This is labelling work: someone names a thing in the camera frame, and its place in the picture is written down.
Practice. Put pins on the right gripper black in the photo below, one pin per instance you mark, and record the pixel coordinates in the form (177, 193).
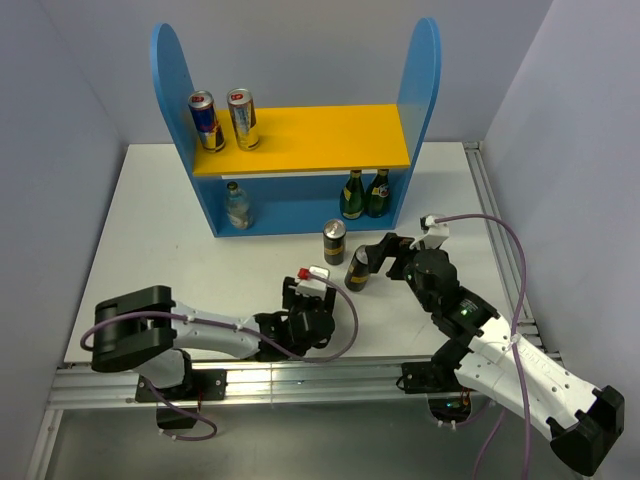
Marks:
(390, 245)

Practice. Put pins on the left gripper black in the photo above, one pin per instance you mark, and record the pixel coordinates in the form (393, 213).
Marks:
(289, 295)

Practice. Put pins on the black yellow can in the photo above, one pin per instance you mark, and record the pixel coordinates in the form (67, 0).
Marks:
(357, 274)

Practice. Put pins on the clear Chang bottle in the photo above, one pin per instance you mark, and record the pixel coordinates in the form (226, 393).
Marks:
(237, 205)

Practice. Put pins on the silver gold Red Bull can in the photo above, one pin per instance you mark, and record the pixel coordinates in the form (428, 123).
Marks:
(242, 112)

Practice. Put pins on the blue silver Red Bull can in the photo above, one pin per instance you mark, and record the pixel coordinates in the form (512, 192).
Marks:
(202, 107)

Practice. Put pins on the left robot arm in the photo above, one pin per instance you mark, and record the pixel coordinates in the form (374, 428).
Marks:
(151, 333)

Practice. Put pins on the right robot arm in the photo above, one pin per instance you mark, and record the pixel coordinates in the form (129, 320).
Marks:
(581, 421)

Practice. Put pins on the blue and yellow wooden shelf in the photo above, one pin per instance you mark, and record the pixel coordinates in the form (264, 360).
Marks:
(294, 177)

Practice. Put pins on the green Perrier bottle red label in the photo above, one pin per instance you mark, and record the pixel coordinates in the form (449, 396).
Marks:
(377, 197)

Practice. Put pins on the green bottle yellow label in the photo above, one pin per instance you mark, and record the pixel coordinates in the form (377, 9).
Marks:
(352, 202)

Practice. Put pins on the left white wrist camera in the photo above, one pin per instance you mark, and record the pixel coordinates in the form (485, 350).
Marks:
(311, 281)

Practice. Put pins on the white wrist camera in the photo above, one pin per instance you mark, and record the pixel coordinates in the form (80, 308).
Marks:
(435, 231)
(311, 281)

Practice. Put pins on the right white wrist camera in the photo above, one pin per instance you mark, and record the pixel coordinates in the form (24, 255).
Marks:
(435, 231)

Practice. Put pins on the aluminium front rail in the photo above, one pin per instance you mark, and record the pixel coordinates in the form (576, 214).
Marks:
(247, 383)

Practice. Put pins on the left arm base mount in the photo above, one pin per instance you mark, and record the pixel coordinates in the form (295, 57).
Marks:
(178, 406)

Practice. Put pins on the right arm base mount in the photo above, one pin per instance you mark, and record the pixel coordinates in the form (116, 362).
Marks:
(448, 401)

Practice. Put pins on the aluminium side rail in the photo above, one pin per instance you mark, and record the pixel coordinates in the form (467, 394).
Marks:
(505, 253)

